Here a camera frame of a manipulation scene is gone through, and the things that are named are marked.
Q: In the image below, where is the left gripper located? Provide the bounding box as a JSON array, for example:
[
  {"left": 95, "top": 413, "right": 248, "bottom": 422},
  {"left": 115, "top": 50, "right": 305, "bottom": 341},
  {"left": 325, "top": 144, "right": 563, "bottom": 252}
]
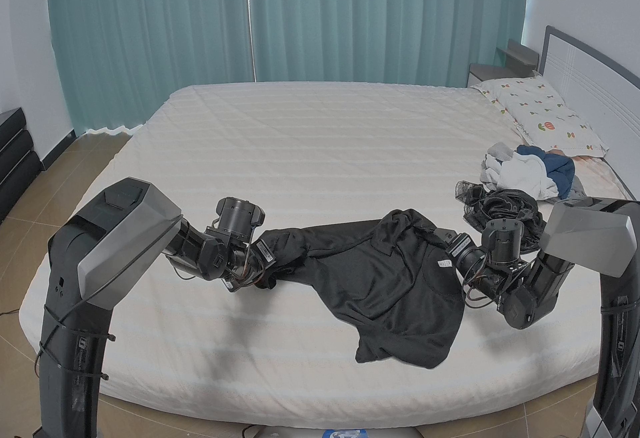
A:
[{"left": 239, "top": 238, "right": 277, "bottom": 283}]

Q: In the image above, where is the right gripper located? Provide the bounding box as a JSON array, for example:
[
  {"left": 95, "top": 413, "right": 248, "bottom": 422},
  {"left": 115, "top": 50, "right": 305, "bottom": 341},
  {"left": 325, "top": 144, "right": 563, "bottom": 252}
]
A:
[{"left": 446, "top": 232, "right": 488, "bottom": 277}]

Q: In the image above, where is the black shirt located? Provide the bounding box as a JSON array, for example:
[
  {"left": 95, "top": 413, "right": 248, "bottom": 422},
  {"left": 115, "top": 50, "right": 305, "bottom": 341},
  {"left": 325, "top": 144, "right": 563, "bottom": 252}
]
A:
[{"left": 255, "top": 209, "right": 466, "bottom": 369}]

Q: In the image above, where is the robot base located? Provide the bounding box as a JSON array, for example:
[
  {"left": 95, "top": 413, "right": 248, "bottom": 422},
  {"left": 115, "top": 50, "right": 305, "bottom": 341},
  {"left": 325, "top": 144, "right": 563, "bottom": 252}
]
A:
[{"left": 247, "top": 424, "right": 381, "bottom": 438}]

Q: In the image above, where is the pile of clothes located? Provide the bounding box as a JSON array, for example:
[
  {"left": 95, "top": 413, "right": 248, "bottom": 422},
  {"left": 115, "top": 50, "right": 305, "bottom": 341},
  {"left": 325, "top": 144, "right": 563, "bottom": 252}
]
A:
[{"left": 480, "top": 142, "right": 586, "bottom": 201}]

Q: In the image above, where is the bed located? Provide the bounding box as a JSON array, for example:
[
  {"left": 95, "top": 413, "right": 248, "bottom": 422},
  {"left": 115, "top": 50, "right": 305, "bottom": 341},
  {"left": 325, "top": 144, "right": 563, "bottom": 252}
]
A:
[{"left": 19, "top": 25, "right": 640, "bottom": 427}]

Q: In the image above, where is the black satin garment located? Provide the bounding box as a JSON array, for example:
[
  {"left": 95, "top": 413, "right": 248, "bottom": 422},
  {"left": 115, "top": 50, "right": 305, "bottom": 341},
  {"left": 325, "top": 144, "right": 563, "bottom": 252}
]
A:
[{"left": 455, "top": 180, "right": 548, "bottom": 254}]

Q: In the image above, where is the dark blue garment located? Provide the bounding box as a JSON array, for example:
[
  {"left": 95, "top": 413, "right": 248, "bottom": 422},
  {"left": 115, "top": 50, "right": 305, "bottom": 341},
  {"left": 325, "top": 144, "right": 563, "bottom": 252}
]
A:
[{"left": 516, "top": 145, "right": 576, "bottom": 199}]

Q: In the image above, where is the white printed pillow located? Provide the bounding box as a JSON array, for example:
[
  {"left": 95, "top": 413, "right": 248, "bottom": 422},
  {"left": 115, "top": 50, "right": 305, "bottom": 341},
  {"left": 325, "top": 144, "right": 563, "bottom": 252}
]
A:
[{"left": 470, "top": 75, "right": 608, "bottom": 158}]

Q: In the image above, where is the grey bedside table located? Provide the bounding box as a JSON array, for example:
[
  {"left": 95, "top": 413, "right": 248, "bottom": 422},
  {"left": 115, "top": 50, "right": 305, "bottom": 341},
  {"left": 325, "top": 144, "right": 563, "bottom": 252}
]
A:
[{"left": 468, "top": 39, "right": 540, "bottom": 87}]

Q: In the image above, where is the blue-green curtain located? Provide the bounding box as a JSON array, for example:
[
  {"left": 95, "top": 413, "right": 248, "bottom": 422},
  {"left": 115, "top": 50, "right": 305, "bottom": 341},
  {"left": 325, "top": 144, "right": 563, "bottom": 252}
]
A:
[
  {"left": 247, "top": 0, "right": 531, "bottom": 88},
  {"left": 47, "top": 0, "right": 256, "bottom": 134}
]

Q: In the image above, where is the black chest of drawers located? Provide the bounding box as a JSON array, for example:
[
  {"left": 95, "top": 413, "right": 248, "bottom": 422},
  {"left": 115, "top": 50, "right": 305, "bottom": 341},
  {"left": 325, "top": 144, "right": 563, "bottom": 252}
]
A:
[{"left": 0, "top": 108, "right": 41, "bottom": 224}]

